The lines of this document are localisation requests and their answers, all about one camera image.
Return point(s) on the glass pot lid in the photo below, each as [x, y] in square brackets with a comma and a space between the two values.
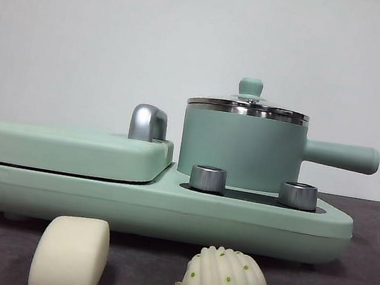
[251, 87]

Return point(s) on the smooth white steamed bun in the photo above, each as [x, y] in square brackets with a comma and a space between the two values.
[67, 257]

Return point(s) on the silver control knob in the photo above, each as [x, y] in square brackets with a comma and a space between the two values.
[207, 179]
[297, 195]

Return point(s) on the green breakfast machine base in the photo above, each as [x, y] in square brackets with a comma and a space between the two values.
[164, 214]

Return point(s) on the green griddle cover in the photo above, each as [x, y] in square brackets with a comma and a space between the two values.
[66, 148]

